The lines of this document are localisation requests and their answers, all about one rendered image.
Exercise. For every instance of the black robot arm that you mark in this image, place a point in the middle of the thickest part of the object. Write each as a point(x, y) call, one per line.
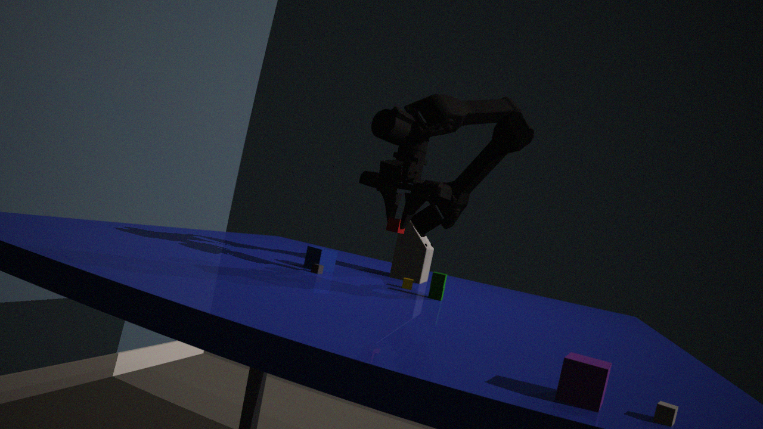
point(445, 114)

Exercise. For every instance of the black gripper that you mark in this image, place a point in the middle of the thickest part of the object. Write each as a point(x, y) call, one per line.
point(419, 192)

